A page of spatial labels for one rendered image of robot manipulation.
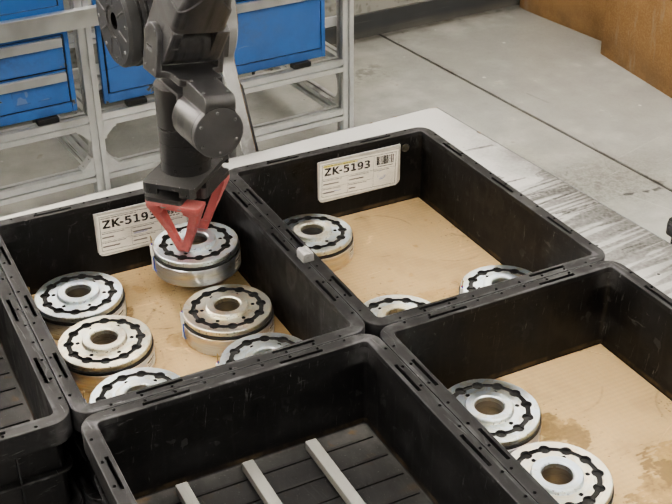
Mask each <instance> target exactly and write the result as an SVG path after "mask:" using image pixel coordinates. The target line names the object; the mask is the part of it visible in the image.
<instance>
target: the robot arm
mask: <svg viewBox="0 0 672 504"><path fill-rule="evenodd" d="M231 2H232V0H153V3H152V6H151V10H150V13H149V16H148V19H147V23H146V25H145V29H144V51H143V68H144V69H145V70H147V71H148V72H149V73H150V74H151V75H153V76H154V77H155V78H156V79H155V80H154V82H153V86H154V96H155V107H156V117H157V128H158V138H159V148H160V159H161V161H160V162H161V163H160V164H159V165H158V166H157V167H156V168H154V169H153V170H152V171H151V172H150V173H149V174H148V175H147V176H146V177H145V178H144V179H143V190H144V192H145V203H146V206H147V208H148V209H149V210H150V211H151V213H152V214H153V215H154V216H155V217H156V219H157V220H158V221H159V222H160V224H161V225H162V226H163V227H164V229H165V230H166V232H167V233H168V235H169V237H170V238H171V240H172V241H173V243H174V245H175V246H176V248H177V250H178V251H183V252H189V251H190V249H191V246H192V244H193V241H194V238H195V235H196V232H197V229H198V228H203V229H208V227H209V224H210V222H211V219H212V217H213V215H214V212H215V210H216V207H217V205H218V203H219V201H220V199H221V196H222V194H223V192H224V190H225V188H226V185H227V183H228V181H229V178H230V176H229V169H228V168H225V167H223V166H222V164H223V163H229V155H228V154H230V153H231V152H232V151H233V150H234V149H235V148H236V147H237V146H238V144H239V143H240V141H241V138H242V135H243V123H242V120H241V118H240V116H239V115H238V114H237V113H236V111H235V109H236V99H235V96H234V94H233V93H232V92H231V91H230V90H229V89H228V88H227V87H226V86H225V85H224V84H223V83H222V76H221V75H220V74H218V73H221V72H223V63H224V57H228V54H229V39H230V30H229V28H228V25H227V22H228V19H229V17H230V14H231V11H232V9H231ZM172 191H173V192H172ZM178 192H179V193H178ZM210 195H211V197H210V200H209V202H208V205H207V208H206V210H205V213H204V216H203V218H202V219H201V217H202V214H203V211H204V208H205V205H206V202H204V201H198V200H194V199H196V198H200V199H206V198H208V197H209V196H210ZM167 210H169V211H175V212H181V213H182V214H183V216H186V217H188V224H187V229H186V234H185V237H184V240H182V239H181V237H180V235H179V233H178V231H177V229H176V228H175V226H174V224H173V222H172V220H171V218H170V216H169V214H168V212H167Z"/></svg>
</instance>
